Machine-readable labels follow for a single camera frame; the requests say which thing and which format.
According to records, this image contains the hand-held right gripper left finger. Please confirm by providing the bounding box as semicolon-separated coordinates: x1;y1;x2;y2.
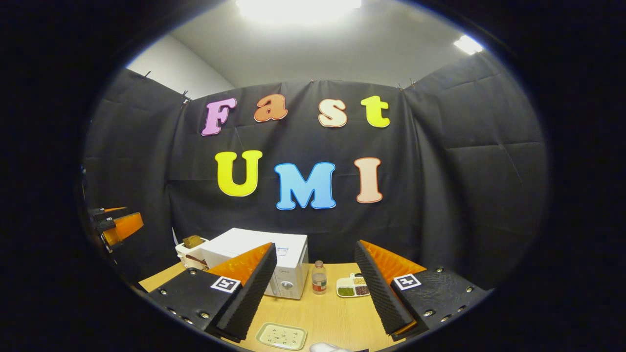
147;242;278;343

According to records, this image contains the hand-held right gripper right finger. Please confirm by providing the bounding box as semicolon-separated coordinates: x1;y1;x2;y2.
354;240;492;342

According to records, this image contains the white microwave oven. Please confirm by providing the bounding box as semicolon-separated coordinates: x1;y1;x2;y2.
200;227;310;301

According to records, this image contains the white divided bean dish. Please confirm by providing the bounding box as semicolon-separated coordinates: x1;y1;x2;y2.
335;273;371;298

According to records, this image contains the cream cherry print tray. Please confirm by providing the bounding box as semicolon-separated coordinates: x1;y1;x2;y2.
255;322;308;351

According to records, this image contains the clear red label bottle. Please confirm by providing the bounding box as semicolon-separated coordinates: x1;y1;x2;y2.
311;260;328;295

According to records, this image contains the white toaster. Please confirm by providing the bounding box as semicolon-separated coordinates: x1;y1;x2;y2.
175;238;210;271

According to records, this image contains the small ceiling light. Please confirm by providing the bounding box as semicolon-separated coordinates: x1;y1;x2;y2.
453;35;485;56

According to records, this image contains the long ceiling light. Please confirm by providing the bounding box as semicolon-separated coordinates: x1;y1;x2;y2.
235;0;362;26

